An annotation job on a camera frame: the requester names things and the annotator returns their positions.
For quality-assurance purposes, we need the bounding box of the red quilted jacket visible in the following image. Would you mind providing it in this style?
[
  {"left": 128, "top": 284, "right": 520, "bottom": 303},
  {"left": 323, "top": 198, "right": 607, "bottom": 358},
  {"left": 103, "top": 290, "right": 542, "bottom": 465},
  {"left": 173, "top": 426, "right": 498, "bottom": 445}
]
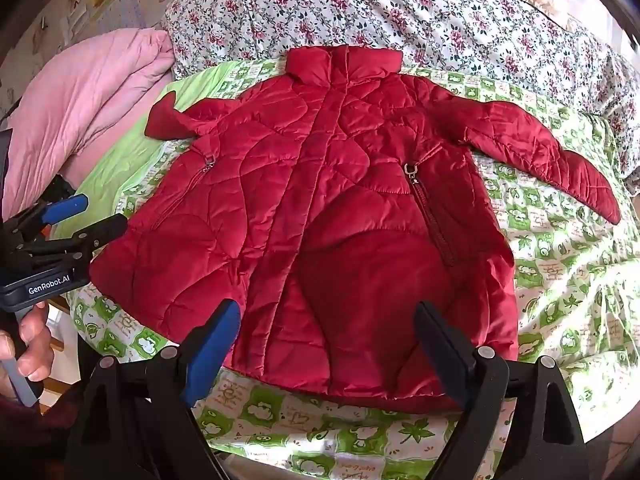
[{"left": 89, "top": 45, "right": 622, "bottom": 413}]

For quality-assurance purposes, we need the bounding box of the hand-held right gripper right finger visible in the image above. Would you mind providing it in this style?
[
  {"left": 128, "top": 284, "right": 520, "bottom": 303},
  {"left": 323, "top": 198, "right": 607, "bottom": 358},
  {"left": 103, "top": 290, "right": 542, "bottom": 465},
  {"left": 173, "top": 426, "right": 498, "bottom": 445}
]
[{"left": 412, "top": 301, "right": 591, "bottom": 480}]

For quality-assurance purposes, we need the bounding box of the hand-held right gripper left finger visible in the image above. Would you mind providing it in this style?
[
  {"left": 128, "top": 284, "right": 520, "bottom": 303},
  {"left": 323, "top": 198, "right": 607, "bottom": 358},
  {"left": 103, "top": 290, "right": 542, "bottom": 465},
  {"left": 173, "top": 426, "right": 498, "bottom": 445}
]
[{"left": 65, "top": 299, "right": 243, "bottom": 480}]

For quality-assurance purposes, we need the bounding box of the person's left hand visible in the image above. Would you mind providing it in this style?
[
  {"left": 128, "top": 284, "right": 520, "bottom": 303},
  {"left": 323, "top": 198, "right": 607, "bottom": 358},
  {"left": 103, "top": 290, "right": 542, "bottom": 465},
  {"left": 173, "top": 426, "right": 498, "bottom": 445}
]
[{"left": 0, "top": 302, "right": 55, "bottom": 401}]

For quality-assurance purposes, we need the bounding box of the pink quilt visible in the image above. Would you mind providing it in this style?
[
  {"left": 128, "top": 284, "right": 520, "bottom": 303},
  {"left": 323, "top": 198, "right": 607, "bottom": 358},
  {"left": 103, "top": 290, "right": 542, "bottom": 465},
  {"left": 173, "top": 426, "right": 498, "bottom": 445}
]
[{"left": 0, "top": 27, "right": 176, "bottom": 211}]

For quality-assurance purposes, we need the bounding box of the floral duvet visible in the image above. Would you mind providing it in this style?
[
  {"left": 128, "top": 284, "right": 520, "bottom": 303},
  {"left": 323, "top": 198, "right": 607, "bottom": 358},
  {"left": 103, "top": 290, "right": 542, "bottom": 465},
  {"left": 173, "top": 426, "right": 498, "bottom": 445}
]
[{"left": 165, "top": 0, "right": 640, "bottom": 196}]

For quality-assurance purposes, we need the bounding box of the green printed blanket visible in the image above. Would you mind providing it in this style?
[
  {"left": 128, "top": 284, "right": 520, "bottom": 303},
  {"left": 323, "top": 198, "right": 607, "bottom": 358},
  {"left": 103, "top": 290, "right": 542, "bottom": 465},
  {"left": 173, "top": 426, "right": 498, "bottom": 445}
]
[{"left": 50, "top": 57, "right": 636, "bottom": 480}]

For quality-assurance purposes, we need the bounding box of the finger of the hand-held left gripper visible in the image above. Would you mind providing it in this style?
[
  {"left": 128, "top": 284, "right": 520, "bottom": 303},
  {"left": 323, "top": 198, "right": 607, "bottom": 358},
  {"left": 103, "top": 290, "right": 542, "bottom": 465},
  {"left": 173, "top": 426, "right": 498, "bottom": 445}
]
[
  {"left": 6, "top": 195, "right": 90, "bottom": 241},
  {"left": 20, "top": 213, "right": 128, "bottom": 266}
]

